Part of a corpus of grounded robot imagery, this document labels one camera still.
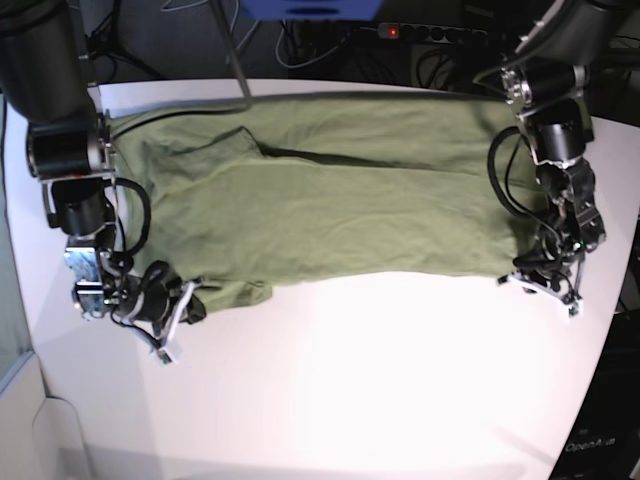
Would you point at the power strip with red switch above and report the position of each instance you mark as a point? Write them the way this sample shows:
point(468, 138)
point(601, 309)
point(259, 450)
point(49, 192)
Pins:
point(432, 34)

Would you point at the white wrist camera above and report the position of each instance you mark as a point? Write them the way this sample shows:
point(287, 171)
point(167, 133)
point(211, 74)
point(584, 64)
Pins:
point(575, 308)
point(169, 354)

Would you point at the blue box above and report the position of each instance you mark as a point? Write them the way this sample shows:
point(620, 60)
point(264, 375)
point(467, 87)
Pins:
point(272, 10)

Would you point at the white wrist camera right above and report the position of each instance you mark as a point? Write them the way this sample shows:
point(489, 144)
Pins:
point(169, 354)

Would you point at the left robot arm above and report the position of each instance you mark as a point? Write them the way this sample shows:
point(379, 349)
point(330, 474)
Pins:
point(544, 79)

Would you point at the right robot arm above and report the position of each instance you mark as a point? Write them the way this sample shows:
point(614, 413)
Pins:
point(106, 218)

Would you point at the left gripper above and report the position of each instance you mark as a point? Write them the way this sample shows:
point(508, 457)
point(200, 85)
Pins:
point(557, 275)

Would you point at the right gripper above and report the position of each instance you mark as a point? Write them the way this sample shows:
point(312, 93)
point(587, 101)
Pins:
point(153, 305)

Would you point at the black OpenArm case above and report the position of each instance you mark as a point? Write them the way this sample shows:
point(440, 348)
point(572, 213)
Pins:
point(604, 440)

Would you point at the black tripod leg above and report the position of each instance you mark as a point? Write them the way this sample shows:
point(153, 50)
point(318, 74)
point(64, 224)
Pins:
point(223, 27)

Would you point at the green T-shirt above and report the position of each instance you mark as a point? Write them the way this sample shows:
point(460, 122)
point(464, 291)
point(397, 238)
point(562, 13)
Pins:
point(308, 188)

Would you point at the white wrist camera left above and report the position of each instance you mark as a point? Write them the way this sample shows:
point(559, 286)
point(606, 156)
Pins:
point(575, 308)

